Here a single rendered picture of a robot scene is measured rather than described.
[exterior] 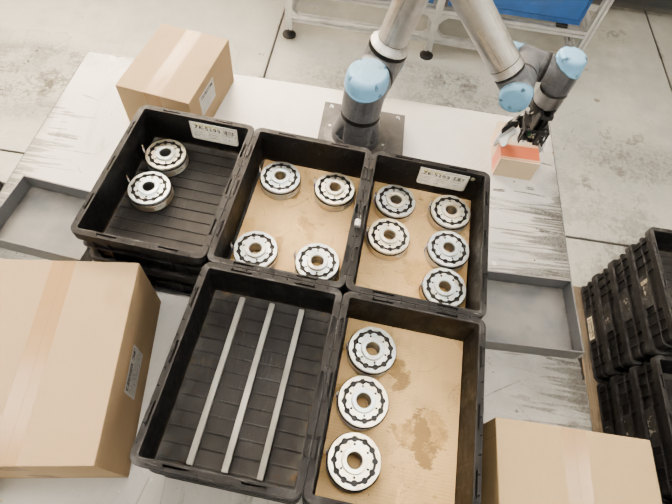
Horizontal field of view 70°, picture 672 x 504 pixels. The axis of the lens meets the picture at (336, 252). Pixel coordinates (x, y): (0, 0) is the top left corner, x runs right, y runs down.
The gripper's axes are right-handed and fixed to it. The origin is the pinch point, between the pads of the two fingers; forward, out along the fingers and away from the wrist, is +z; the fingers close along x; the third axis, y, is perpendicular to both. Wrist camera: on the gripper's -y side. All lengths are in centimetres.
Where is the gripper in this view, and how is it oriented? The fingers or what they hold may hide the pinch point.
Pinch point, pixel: (516, 147)
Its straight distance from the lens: 162.0
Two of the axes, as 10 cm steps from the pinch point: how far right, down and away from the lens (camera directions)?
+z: -0.8, 5.0, 8.6
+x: 9.9, 1.5, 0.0
